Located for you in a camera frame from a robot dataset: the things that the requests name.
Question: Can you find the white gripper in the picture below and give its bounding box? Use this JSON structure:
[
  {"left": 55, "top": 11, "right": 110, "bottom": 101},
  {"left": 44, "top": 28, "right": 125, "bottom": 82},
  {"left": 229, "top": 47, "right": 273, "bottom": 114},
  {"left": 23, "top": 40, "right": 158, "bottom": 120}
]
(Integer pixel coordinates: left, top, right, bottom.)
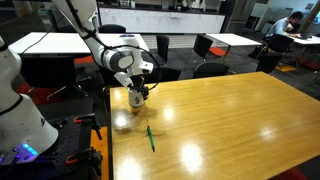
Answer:
[{"left": 114, "top": 61, "right": 154, "bottom": 100}]

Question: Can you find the white printed mug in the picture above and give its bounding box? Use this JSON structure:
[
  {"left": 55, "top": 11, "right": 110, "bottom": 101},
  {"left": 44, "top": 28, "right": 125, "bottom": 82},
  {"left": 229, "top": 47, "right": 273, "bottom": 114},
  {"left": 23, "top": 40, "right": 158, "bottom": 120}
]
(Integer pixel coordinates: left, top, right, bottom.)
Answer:
[{"left": 128, "top": 87, "right": 147, "bottom": 109}]

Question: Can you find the black office chair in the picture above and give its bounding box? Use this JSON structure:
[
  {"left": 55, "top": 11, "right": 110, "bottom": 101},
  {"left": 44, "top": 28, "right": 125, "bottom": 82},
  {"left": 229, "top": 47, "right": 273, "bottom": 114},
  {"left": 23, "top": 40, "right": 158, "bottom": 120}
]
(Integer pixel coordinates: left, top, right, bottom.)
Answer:
[
  {"left": 266, "top": 33, "right": 295, "bottom": 54},
  {"left": 155, "top": 34, "right": 171, "bottom": 64},
  {"left": 98, "top": 23, "right": 128, "bottom": 34},
  {"left": 255, "top": 52, "right": 284, "bottom": 74},
  {"left": 193, "top": 33, "right": 214, "bottom": 60},
  {"left": 192, "top": 61, "right": 231, "bottom": 80},
  {"left": 143, "top": 65, "right": 183, "bottom": 85},
  {"left": 98, "top": 64, "right": 125, "bottom": 88}
]

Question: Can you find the green pen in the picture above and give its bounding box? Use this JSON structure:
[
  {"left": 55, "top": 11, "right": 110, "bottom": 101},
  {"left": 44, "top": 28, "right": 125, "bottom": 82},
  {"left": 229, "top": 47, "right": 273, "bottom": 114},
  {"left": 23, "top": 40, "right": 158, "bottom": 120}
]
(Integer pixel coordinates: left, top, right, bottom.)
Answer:
[{"left": 146, "top": 125, "right": 156, "bottom": 153}]

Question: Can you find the orange board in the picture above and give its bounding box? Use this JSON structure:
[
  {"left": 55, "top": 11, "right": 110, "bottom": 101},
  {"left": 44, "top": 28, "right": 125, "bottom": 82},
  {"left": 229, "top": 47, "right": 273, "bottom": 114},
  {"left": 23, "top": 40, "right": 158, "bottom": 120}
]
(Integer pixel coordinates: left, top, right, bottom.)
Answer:
[{"left": 89, "top": 125, "right": 110, "bottom": 180}]

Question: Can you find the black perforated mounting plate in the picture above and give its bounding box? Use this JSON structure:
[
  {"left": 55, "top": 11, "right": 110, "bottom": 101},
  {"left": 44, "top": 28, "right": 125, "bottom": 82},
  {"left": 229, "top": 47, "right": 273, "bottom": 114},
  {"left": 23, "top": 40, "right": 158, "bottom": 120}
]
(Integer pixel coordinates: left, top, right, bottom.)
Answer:
[{"left": 0, "top": 114, "right": 93, "bottom": 180}]

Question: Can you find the large white table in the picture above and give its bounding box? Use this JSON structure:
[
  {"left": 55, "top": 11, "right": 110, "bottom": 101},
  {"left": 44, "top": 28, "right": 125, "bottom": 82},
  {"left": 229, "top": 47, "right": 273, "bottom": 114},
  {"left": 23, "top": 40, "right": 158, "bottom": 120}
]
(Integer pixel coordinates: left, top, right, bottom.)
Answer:
[{"left": 8, "top": 31, "right": 150, "bottom": 101}]

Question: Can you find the small white table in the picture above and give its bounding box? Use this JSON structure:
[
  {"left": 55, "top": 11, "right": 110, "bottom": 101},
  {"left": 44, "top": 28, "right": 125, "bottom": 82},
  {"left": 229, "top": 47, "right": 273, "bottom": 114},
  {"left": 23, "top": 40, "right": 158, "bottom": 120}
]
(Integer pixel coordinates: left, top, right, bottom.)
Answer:
[{"left": 204, "top": 32, "right": 263, "bottom": 63}]

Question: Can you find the green bin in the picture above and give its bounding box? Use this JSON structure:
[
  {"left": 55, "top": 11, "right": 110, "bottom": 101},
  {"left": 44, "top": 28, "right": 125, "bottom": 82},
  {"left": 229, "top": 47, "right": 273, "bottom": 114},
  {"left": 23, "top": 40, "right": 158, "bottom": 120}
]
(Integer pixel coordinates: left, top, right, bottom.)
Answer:
[{"left": 36, "top": 8, "right": 52, "bottom": 22}]

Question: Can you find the seated person in light shirt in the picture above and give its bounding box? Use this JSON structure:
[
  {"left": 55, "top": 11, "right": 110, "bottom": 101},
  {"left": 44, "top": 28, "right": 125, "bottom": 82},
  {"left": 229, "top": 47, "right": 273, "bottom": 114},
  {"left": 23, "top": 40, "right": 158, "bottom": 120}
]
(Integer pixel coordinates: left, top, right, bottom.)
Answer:
[{"left": 264, "top": 10, "right": 305, "bottom": 38}]

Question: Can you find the black laptop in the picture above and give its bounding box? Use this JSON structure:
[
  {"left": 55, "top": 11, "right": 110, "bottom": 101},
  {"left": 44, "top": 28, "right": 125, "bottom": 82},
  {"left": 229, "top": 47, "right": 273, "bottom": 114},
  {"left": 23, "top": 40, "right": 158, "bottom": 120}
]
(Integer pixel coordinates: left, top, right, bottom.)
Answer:
[{"left": 297, "top": 32, "right": 313, "bottom": 41}]

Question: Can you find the white desk with laptop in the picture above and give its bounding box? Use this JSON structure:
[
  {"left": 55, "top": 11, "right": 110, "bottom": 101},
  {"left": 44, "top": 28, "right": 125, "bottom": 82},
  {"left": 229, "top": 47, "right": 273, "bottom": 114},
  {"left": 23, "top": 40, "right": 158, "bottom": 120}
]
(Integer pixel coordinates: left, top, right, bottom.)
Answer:
[{"left": 288, "top": 34, "right": 320, "bottom": 64}]

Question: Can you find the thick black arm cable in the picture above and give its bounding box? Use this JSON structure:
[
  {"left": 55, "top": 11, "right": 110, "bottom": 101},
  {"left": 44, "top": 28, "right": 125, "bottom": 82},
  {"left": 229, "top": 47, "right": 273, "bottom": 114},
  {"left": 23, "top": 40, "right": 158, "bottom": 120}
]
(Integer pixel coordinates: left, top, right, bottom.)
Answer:
[{"left": 64, "top": 0, "right": 161, "bottom": 93}]

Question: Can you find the orange-handled black clamp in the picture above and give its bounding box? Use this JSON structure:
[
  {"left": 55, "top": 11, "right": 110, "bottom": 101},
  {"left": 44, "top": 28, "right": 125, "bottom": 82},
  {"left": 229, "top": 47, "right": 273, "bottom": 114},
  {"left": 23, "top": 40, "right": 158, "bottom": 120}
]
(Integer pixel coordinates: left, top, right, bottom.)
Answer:
[
  {"left": 73, "top": 113, "right": 103, "bottom": 141},
  {"left": 65, "top": 147, "right": 104, "bottom": 177}
]

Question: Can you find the thin black cable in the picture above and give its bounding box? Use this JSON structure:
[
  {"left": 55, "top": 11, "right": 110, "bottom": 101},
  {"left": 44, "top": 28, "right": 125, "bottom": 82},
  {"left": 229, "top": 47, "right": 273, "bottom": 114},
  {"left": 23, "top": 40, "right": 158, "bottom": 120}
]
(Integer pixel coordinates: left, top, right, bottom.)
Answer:
[{"left": 19, "top": 28, "right": 54, "bottom": 56}]

